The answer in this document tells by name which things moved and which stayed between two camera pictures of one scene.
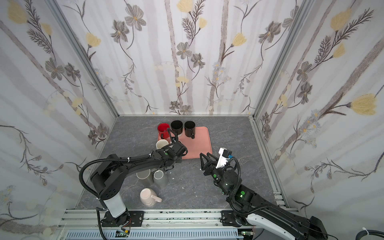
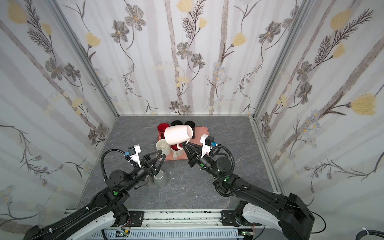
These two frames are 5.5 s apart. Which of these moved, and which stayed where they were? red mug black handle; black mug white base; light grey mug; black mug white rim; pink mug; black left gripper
Moved: pink mug; black left gripper
Stayed: black mug white rim; black mug white base; red mug black handle; light grey mug
